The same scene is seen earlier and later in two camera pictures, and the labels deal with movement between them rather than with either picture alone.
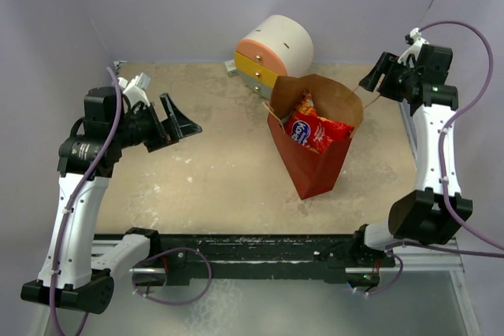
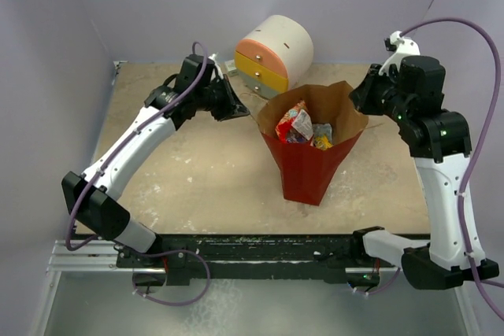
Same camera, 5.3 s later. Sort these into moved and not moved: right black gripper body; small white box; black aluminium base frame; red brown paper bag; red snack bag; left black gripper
Moved: red snack bag; left black gripper; right black gripper body; red brown paper bag
Not moved: small white box; black aluminium base frame
